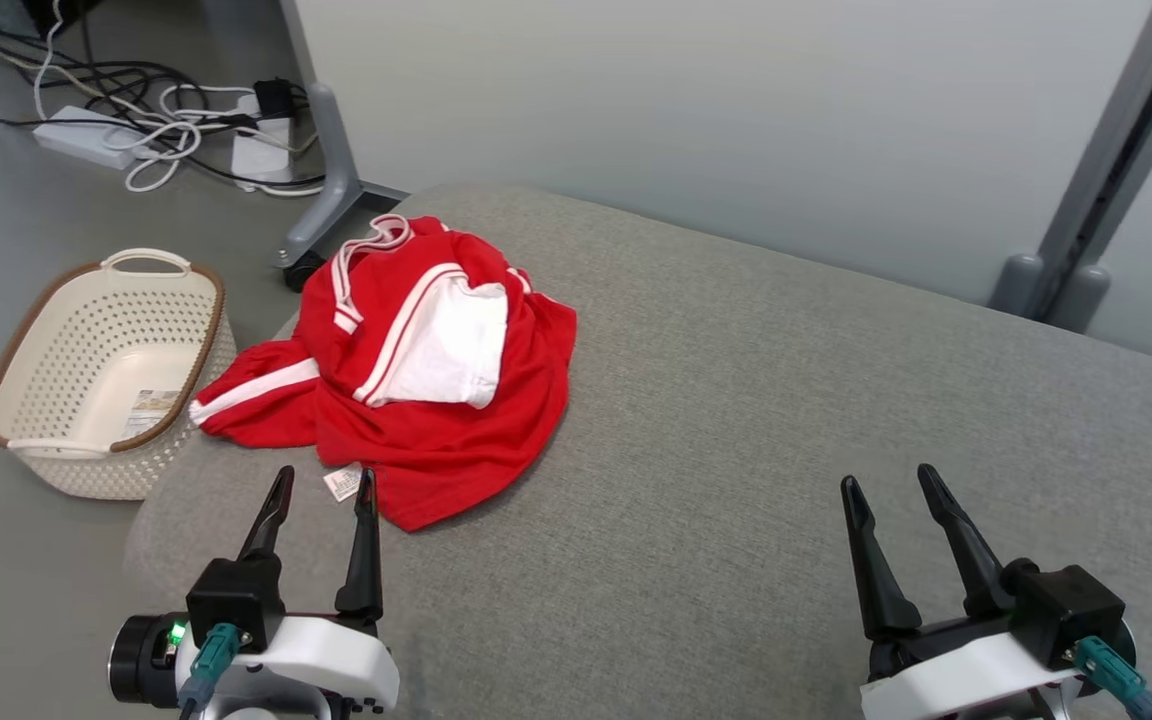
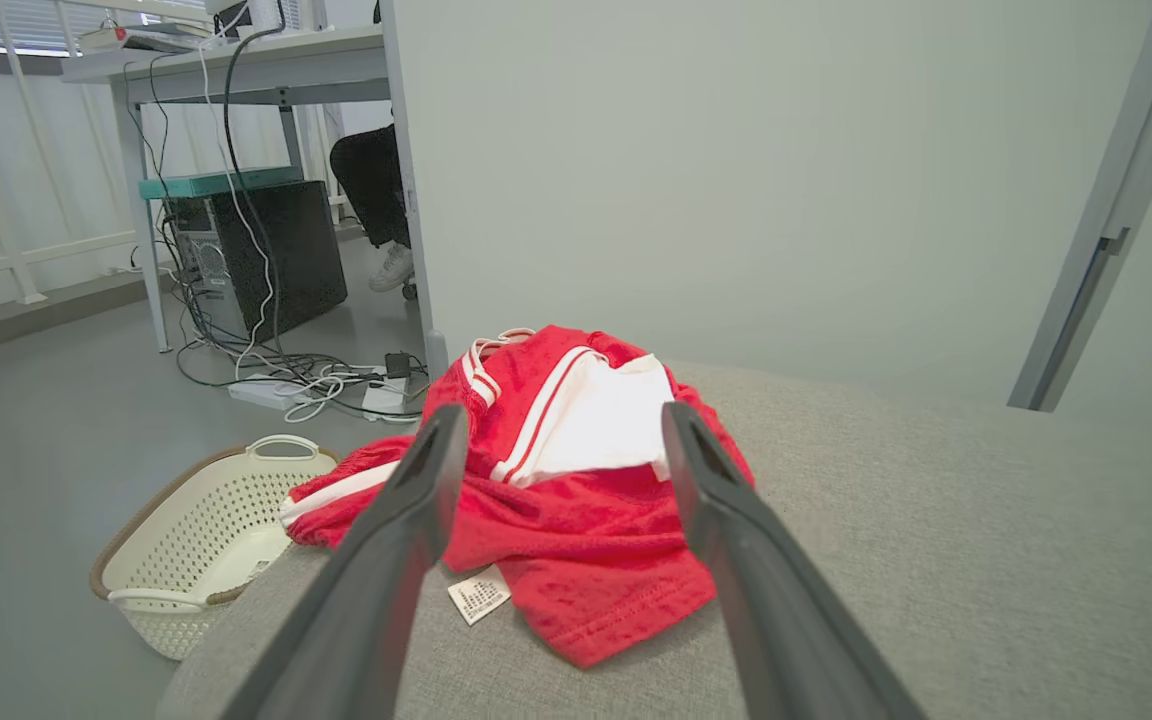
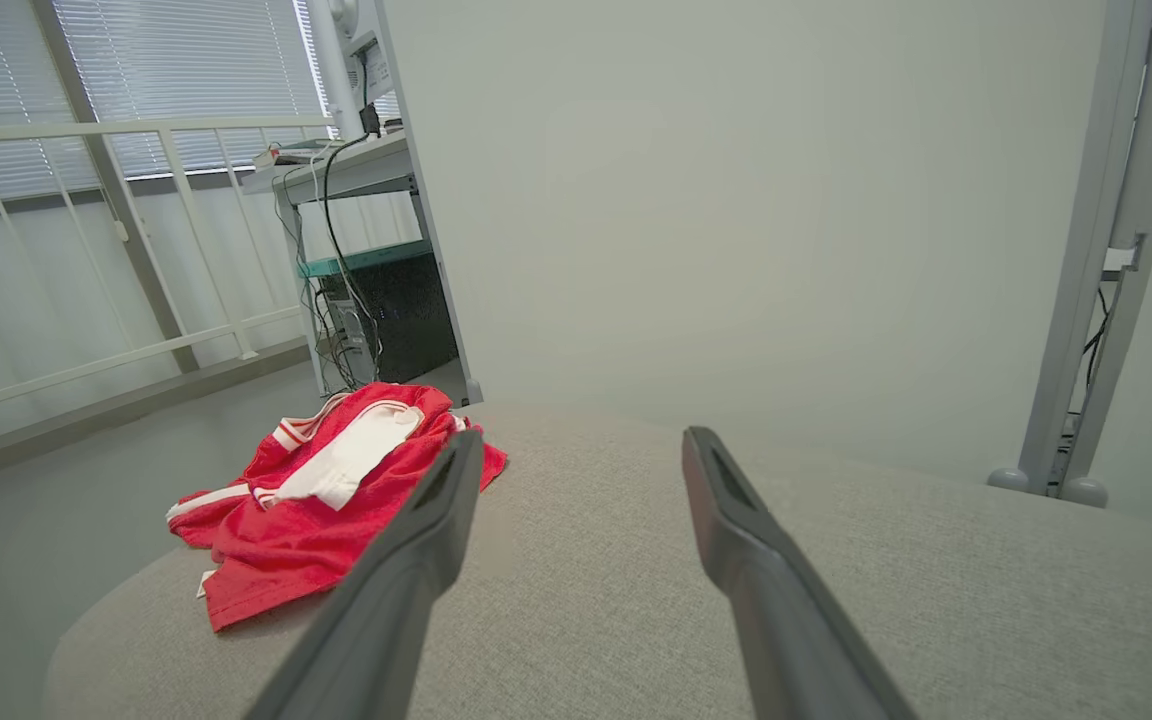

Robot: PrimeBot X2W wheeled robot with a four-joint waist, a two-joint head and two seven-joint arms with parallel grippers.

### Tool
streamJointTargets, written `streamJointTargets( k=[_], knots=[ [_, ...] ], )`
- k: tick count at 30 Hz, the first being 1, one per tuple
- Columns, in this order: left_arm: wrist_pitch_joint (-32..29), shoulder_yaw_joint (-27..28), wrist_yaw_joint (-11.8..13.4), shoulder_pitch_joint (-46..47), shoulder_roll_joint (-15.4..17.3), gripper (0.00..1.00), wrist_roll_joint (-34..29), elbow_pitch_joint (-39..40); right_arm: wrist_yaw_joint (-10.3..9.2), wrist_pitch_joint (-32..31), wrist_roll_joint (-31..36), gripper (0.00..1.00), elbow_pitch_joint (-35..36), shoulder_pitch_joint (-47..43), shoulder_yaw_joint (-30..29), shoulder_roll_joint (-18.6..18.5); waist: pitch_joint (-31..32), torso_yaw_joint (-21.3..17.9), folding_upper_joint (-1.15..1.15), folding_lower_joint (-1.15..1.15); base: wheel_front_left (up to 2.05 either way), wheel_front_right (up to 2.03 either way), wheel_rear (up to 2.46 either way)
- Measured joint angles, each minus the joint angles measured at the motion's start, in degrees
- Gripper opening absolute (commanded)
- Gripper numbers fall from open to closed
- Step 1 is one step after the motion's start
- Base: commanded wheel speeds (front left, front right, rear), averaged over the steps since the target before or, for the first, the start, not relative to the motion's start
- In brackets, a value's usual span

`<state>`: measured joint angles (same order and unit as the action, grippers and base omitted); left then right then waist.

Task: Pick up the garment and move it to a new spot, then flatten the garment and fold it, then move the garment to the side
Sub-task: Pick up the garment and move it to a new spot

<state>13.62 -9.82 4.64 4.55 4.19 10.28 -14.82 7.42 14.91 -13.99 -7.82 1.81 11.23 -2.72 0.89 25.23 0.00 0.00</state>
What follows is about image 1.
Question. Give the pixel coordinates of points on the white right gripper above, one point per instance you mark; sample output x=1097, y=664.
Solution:
x=956, y=680

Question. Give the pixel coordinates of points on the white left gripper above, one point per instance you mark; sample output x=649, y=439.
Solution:
x=336, y=660

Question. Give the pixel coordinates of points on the red shorts white stripe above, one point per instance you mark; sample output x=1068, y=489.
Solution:
x=256, y=395

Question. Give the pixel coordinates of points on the red Bulls jersey white sleeves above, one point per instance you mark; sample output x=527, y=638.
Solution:
x=456, y=430

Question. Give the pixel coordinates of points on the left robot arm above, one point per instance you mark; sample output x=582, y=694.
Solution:
x=141, y=660

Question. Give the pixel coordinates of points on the paper label sticker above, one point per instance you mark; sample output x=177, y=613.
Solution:
x=151, y=410

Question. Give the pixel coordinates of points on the black caster wheel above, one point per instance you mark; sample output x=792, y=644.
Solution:
x=301, y=275

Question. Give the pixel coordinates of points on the cream perforated laundry basket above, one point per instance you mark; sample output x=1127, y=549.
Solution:
x=86, y=370

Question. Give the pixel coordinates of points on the white power strip with adapter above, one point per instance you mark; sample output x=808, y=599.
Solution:
x=261, y=155

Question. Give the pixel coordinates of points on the black power adapter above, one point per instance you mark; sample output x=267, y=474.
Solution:
x=278, y=100

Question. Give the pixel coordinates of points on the long white power strip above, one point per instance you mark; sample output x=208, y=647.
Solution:
x=81, y=135

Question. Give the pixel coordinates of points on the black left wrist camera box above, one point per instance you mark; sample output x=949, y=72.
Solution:
x=231, y=595

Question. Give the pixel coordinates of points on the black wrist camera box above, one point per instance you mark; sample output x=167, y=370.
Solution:
x=1066, y=605
x=231, y=595

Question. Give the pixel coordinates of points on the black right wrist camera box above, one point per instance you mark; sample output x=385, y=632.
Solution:
x=1066, y=605

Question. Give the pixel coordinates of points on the grey partition post curved leg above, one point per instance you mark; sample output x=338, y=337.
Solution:
x=331, y=170

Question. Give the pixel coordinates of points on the grey partition post twin feet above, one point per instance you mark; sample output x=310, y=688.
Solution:
x=1106, y=180

